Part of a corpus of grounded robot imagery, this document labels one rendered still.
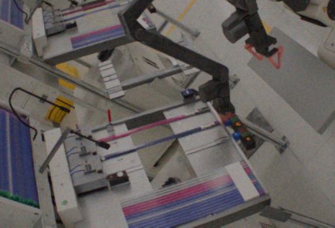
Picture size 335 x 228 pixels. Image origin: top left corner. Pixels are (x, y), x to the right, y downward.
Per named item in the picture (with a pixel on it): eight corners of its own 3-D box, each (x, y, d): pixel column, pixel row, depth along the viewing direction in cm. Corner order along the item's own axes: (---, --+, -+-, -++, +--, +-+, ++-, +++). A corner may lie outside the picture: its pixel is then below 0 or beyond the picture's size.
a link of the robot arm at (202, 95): (227, 67, 175) (216, 63, 183) (202, 77, 172) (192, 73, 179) (233, 95, 179) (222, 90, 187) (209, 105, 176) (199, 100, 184)
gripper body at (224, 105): (221, 116, 183) (220, 101, 179) (212, 103, 191) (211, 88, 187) (235, 112, 184) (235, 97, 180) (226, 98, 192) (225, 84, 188)
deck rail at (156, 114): (203, 104, 213) (203, 94, 209) (205, 107, 211) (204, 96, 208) (59, 147, 200) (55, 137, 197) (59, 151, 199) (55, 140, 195)
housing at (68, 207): (68, 149, 200) (59, 126, 192) (88, 228, 162) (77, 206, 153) (52, 154, 199) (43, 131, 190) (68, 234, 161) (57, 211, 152)
